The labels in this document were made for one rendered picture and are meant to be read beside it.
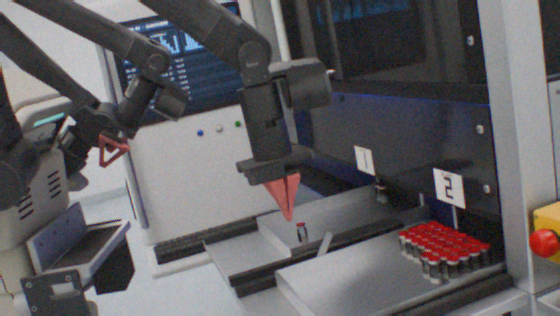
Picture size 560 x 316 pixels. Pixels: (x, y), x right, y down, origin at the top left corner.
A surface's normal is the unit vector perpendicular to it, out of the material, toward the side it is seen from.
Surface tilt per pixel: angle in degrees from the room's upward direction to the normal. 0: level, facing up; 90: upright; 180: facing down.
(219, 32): 98
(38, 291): 90
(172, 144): 90
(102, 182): 90
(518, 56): 90
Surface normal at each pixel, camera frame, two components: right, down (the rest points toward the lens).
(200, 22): -0.01, 0.29
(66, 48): 0.31, 0.15
